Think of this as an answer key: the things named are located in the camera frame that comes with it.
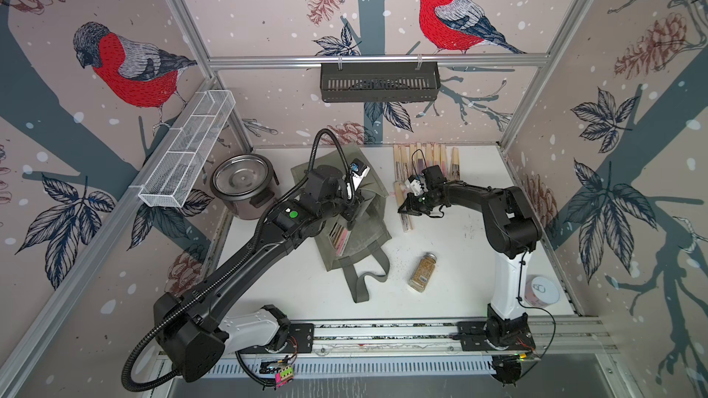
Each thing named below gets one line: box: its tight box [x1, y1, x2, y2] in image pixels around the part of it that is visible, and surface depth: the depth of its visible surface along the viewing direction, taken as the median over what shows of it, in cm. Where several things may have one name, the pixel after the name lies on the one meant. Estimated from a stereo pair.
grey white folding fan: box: [450, 146, 461, 182], surface depth 116 cm
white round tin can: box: [524, 276, 561, 307], surface depth 78 cm
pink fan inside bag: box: [328, 222, 352, 257], surface depth 91 cm
